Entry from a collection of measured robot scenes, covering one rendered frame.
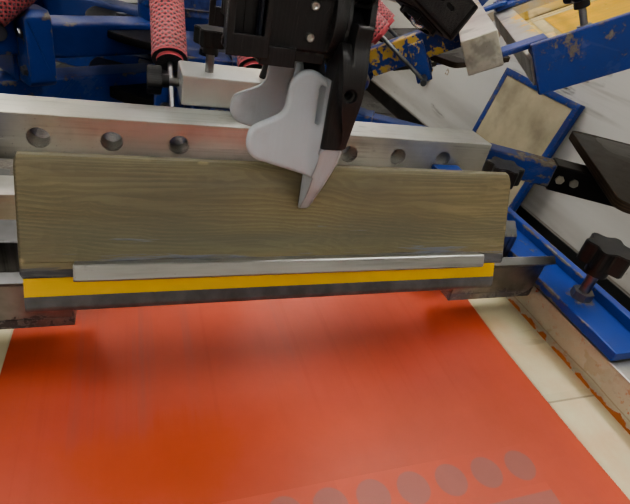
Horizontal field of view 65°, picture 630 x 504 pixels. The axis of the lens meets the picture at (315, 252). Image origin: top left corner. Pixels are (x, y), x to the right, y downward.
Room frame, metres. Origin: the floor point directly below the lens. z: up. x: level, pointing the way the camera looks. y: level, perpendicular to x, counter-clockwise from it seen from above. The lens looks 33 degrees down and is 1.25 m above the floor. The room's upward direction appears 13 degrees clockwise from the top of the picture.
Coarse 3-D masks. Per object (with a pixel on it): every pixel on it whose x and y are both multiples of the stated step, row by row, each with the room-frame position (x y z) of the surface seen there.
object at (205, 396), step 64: (128, 320) 0.28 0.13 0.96; (192, 320) 0.30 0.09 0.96; (256, 320) 0.32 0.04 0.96; (0, 384) 0.20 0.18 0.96; (64, 384) 0.21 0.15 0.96; (128, 384) 0.22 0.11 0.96; (192, 384) 0.24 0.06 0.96; (256, 384) 0.25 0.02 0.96; (0, 448) 0.16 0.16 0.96; (64, 448) 0.17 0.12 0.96; (128, 448) 0.18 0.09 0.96; (192, 448) 0.19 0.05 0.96; (256, 448) 0.20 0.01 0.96; (320, 448) 0.21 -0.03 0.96
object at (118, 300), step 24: (240, 288) 0.27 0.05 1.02; (264, 288) 0.28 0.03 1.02; (288, 288) 0.29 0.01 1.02; (312, 288) 0.30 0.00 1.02; (336, 288) 0.30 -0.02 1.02; (360, 288) 0.31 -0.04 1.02; (384, 288) 0.32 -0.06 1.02; (408, 288) 0.33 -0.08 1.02; (432, 288) 0.34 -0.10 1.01; (456, 288) 0.35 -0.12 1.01
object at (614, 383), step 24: (0, 192) 0.37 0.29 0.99; (0, 216) 0.37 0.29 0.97; (528, 312) 0.41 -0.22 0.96; (552, 312) 0.39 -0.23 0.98; (552, 336) 0.38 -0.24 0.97; (576, 336) 0.36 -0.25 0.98; (576, 360) 0.35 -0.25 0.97; (600, 360) 0.33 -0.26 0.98; (624, 360) 0.33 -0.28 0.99; (600, 384) 0.32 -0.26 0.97; (624, 384) 0.31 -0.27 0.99; (624, 408) 0.30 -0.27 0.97
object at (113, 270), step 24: (96, 264) 0.23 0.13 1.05; (120, 264) 0.23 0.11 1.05; (144, 264) 0.24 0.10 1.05; (168, 264) 0.24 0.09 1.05; (192, 264) 0.25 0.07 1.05; (216, 264) 0.26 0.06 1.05; (240, 264) 0.26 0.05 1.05; (264, 264) 0.27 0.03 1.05; (288, 264) 0.27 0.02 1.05; (312, 264) 0.28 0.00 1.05; (336, 264) 0.29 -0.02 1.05; (360, 264) 0.30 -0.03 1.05; (384, 264) 0.30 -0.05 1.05; (408, 264) 0.31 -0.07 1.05; (432, 264) 0.32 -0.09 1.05; (456, 264) 0.33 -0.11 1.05; (480, 264) 0.34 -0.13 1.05
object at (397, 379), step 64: (320, 320) 0.34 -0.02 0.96; (384, 320) 0.36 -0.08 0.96; (448, 320) 0.38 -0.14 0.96; (320, 384) 0.26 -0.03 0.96; (384, 384) 0.28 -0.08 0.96; (448, 384) 0.30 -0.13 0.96; (512, 384) 0.31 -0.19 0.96; (384, 448) 0.22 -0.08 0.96; (448, 448) 0.23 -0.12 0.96; (576, 448) 0.26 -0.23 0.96
